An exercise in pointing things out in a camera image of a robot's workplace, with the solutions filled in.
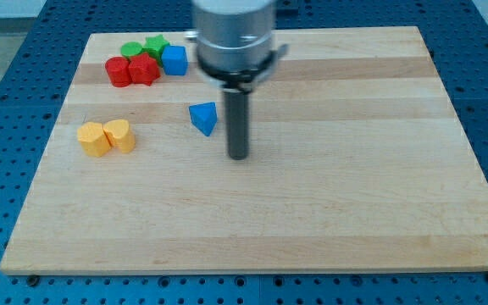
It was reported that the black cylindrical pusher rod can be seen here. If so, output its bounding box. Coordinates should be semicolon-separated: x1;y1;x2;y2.
224;91;249;160

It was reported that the blue triangle block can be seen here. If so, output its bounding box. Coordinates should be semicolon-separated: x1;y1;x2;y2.
188;102;218;136

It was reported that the blue cube block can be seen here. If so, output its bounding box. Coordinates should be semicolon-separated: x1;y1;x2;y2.
161;45;188;76

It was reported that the red star block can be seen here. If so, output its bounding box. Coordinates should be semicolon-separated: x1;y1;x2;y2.
128;53;161;86

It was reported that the green star block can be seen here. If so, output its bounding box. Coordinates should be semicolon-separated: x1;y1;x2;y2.
143;35;170;67

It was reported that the green cylinder block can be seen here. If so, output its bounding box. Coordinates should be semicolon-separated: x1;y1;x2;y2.
120;42;143;59

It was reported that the red cylinder block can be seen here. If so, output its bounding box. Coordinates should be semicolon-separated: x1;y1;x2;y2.
104;57;132;87

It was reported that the yellow heart block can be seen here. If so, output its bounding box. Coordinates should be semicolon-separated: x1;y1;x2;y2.
103;119;136;153

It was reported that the wooden board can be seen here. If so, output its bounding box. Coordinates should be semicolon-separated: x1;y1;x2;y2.
0;26;488;275

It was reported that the yellow pentagon block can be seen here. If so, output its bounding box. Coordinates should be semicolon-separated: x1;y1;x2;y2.
77;122;112;158

